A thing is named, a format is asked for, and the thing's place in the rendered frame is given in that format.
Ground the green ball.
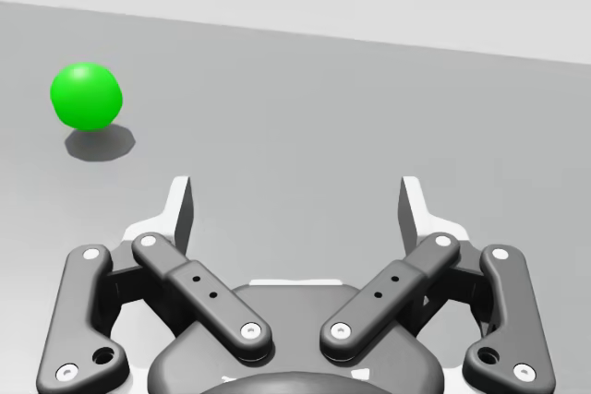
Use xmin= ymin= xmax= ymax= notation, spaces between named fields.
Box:
xmin=49 ymin=62 xmax=124 ymax=132

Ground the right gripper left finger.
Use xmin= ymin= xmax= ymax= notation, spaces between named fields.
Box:
xmin=35 ymin=175 xmax=273 ymax=394

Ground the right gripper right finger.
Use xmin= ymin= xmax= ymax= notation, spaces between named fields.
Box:
xmin=320 ymin=175 xmax=557 ymax=394

